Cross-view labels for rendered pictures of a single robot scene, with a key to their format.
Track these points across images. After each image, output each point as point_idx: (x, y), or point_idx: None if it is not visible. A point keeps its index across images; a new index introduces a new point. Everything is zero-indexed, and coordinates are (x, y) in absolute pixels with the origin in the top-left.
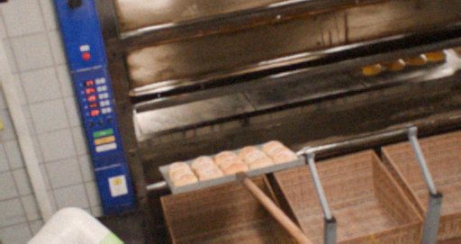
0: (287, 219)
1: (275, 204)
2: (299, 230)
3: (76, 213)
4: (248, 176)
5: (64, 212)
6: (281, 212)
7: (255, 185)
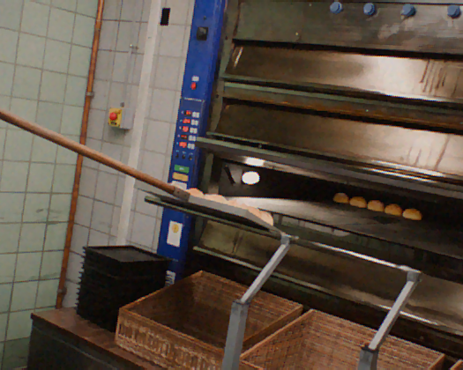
0: (90, 148)
1: (119, 162)
2: (68, 138)
3: None
4: (175, 186)
5: None
6: (105, 155)
7: (156, 178)
